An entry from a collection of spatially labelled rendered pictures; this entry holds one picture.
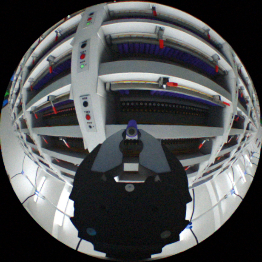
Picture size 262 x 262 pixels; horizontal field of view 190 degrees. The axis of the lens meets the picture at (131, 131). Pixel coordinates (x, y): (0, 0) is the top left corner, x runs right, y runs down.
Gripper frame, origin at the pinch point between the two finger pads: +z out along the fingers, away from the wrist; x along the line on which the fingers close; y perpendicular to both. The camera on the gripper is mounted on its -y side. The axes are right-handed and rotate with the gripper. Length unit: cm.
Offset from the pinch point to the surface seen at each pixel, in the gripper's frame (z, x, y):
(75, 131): 12.7, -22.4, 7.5
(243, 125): 13, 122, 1
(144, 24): 11.7, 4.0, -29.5
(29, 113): 16, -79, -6
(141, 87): 15.6, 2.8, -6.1
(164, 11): 14, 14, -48
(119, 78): 14.5, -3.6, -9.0
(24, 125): 23, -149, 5
